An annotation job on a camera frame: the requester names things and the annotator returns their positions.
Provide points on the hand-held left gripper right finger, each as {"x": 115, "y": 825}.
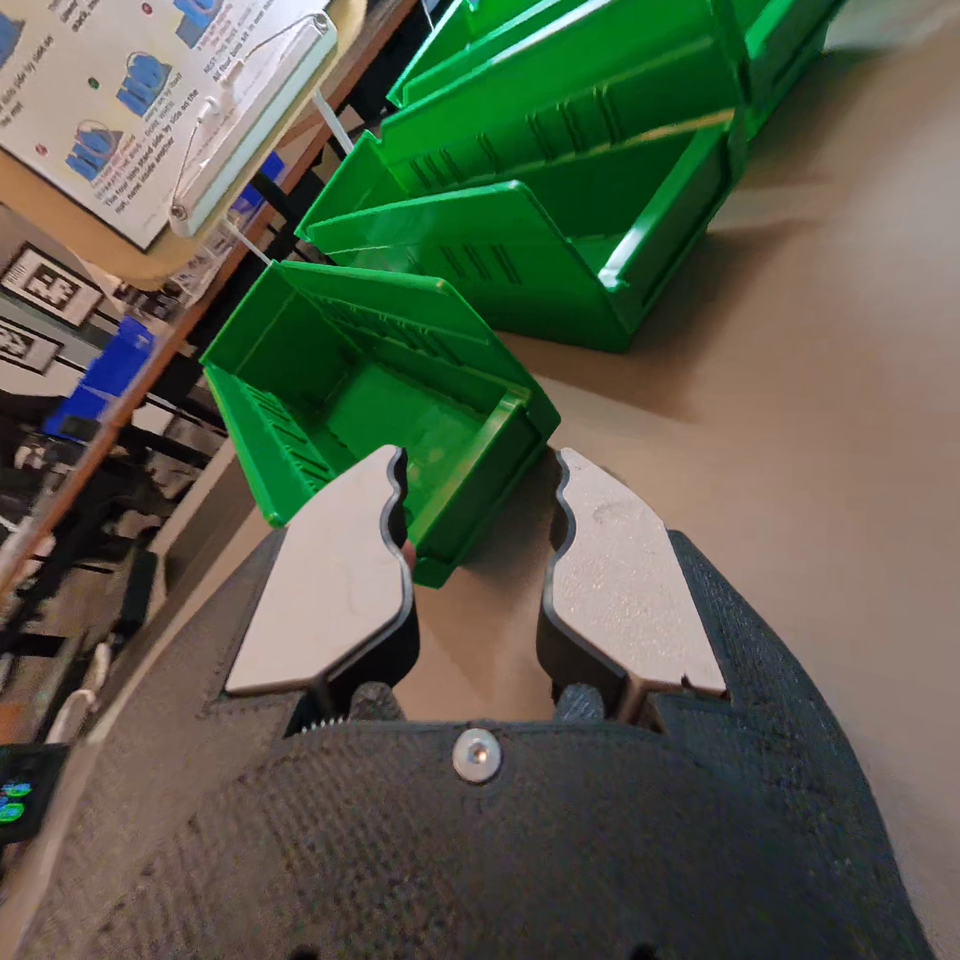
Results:
{"x": 630, "y": 607}

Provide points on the white stand rod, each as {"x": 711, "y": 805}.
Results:
{"x": 251, "y": 244}

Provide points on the instruction sheet on board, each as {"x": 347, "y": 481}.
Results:
{"x": 135, "y": 262}

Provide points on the blue storage box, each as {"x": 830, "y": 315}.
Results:
{"x": 105, "y": 375}

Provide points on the person's left hand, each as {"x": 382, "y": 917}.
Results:
{"x": 409, "y": 556}

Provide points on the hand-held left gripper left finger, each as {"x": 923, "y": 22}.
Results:
{"x": 322, "y": 600}

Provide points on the white stand strut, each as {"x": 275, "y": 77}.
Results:
{"x": 334, "y": 124}

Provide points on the white page holder bar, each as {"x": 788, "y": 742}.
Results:
{"x": 247, "y": 142}

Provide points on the black power station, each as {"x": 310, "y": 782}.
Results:
{"x": 22, "y": 795}

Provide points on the black-white marker sign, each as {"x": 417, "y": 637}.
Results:
{"x": 19, "y": 345}
{"x": 49, "y": 285}

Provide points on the printed instruction sheet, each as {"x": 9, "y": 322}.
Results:
{"x": 75, "y": 75}

